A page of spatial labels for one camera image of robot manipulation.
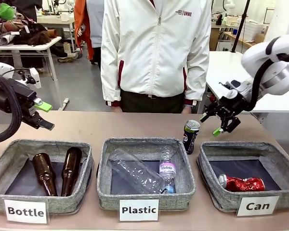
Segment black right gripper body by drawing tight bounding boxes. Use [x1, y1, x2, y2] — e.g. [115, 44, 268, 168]
[205, 93, 252, 120]

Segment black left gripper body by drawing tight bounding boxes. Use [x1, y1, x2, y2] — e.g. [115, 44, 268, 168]
[4, 78, 39, 122]

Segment brown glass beer bottle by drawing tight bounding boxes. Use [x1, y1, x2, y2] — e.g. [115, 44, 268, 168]
[32, 153, 58, 197]
[61, 147, 83, 197]

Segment crushed red soda can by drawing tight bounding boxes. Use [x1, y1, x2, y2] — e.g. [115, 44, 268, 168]
[218, 173, 266, 193]

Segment small pink-label plastic bottle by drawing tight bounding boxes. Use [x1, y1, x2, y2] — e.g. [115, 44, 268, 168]
[158, 147, 177, 193]

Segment large clear plastic bottle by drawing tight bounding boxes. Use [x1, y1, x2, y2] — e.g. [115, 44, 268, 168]
[108, 148, 168, 194]

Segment grey fabric basket marked Can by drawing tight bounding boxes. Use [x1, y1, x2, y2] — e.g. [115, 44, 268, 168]
[197, 141, 289, 213]

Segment black soda can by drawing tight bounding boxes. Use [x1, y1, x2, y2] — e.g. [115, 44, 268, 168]
[182, 119, 201, 155]

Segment grey fabric basket marked Plastic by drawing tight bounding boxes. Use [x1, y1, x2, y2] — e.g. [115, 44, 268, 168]
[96, 137, 197, 212]

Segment grey fabric basket marked Bottle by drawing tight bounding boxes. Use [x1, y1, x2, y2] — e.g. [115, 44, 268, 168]
[0, 139, 94, 215]

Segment white Can label card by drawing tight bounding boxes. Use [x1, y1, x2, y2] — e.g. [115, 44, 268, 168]
[236, 195, 280, 217]

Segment white side table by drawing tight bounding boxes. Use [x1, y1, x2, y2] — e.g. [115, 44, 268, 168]
[204, 51, 289, 118]

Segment grey sneaker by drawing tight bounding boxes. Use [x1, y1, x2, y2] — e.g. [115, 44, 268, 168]
[57, 52, 79, 64]

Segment pile of mixed clothes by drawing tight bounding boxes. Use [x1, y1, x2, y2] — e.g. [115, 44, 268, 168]
[0, 2, 57, 46]

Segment wooden workbench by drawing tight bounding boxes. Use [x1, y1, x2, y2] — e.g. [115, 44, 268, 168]
[223, 31, 262, 49]

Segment white background desk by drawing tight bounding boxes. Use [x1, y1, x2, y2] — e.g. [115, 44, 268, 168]
[37, 14, 75, 31]

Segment stack of white storage boxes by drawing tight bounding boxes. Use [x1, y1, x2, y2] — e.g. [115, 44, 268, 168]
[245, 18, 268, 37]

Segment black tripod pole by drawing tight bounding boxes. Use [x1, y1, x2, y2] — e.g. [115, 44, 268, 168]
[231, 0, 251, 53]

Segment person in white jacket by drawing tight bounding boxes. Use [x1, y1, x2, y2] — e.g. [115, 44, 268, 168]
[100, 0, 211, 114]

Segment person in orange jacket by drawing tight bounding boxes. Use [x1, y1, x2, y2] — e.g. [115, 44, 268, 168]
[73, 0, 105, 65]

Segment white Bottle label card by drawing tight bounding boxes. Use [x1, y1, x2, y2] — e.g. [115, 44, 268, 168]
[3, 198, 50, 225]

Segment white Plastic label card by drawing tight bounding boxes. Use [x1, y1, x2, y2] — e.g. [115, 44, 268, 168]
[118, 198, 159, 222]

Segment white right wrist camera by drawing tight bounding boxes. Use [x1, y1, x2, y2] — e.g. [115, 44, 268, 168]
[218, 80, 252, 99]

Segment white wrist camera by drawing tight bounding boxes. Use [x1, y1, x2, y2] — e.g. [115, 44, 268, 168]
[21, 67, 42, 90]
[218, 80, 252, 99]

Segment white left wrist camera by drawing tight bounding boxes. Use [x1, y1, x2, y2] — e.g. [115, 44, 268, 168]
[21, 67, 42, 90]

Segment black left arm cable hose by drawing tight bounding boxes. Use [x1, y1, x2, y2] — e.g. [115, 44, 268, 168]
[0, 75, 23, 145]

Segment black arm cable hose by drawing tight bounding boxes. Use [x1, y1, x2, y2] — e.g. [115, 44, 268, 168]
[244, 51, 289, 113]
[0, 75, 23, 145]

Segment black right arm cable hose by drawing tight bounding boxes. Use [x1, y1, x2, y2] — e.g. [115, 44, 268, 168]
[244, 51, 289, 113]

